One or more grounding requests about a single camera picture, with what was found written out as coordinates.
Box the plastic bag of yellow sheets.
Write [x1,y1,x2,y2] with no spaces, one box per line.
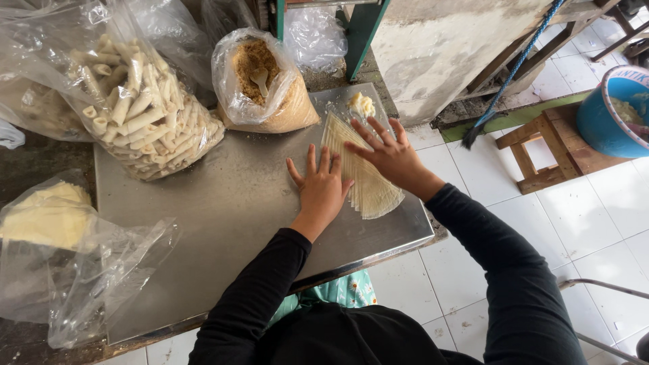
[0,169,182,350]

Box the green metal frame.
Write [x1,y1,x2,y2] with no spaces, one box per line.
[269,0,391,82]

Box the stainless steel work sheet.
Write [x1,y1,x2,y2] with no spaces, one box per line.
[94,82,436,346]

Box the plastic bag of brown crumbs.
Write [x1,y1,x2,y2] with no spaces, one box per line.
[211,27,321,135]

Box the dark wooden furniture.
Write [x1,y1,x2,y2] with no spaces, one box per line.
[591,0,649,63]

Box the crumpled clear plastic bag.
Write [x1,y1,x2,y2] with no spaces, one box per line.
[283,6,349,72]

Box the person's green floral cloth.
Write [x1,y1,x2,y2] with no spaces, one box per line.
[266,269,379,329]

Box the white plastic spoon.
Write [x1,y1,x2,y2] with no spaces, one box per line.
[250,67,270,98]

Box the stack of triangular pastry wrappers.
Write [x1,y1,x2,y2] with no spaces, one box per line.
[320,111,406,220]

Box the blue plastic basin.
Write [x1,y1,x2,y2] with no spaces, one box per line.
[575,64,649,159]

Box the person's right hand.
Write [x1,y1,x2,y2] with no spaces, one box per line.
[344,116,446,203]

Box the wooden frame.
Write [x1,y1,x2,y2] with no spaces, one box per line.
[455,0,622,102]

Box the lump of pale paste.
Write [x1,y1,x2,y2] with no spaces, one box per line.
[347,92,376,119]

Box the broom with blue handle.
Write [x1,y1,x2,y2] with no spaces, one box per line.
[461,0,567,151]

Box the low wooden stool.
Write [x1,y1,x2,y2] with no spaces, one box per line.
[495,102,633,196]

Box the plastic bag of rolled pastries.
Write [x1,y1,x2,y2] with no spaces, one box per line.
[0,0,226,182]

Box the white plastic scrap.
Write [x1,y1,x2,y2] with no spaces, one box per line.
[0,119,26,151]

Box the person's black garment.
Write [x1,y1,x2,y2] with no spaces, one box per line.
[253,302,486,365]

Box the pale dough in basin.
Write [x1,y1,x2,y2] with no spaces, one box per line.
[608,96,646,127]

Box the person's left hand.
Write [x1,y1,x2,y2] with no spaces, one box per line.
[286,144,355,243]

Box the grey metal chair frame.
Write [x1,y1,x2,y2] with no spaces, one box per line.
[558,278,649,365]

